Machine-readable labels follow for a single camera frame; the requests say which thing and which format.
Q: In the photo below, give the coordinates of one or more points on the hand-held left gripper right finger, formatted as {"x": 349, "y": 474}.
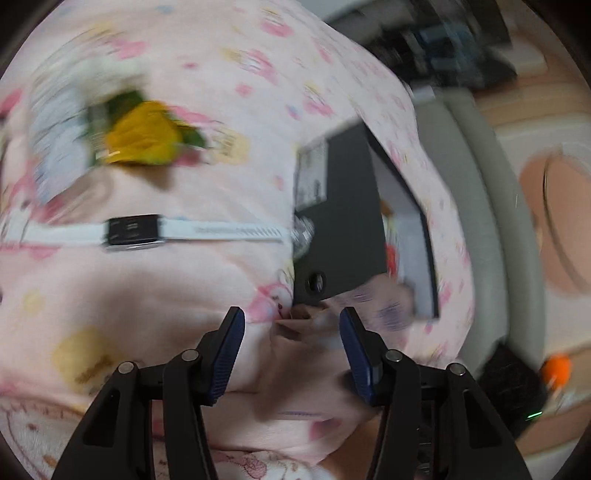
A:
{"x": 353, "y": 355}

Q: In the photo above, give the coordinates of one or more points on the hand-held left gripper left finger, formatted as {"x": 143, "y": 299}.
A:
{"x": 228, "y": 350}

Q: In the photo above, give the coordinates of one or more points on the dark grey storage box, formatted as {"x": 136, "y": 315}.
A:
{"x": 351, "y": 207}

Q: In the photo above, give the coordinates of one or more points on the orange plush toy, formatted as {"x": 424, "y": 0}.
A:
{"x": 556, "y": 369}

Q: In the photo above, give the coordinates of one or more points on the clear plastic wrap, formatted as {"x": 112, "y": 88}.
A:
{"x": 302, "y": 235}

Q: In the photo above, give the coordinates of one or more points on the fluffy pink printed fabric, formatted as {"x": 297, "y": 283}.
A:
{"x": 27, "y": 438}

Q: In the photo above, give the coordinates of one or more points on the yellow green snack packet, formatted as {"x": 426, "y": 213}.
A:
{"x": 138, "y": 134}

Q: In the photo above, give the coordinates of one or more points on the beige patterned rug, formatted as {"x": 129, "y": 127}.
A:
{"x": 531, "y": 129}

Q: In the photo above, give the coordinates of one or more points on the pale blue packet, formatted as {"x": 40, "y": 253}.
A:
{"x": 60, "y": 138}

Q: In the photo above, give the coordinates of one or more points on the pink printed blanket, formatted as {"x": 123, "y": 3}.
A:
{"x": 207, "y": 69}

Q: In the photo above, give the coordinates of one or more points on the dark cluttered shelf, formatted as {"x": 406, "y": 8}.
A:
{"x": 438, "y": 41}

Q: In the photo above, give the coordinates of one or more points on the grey padded bed frame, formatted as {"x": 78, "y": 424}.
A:
{"x": 485, "y": 184}

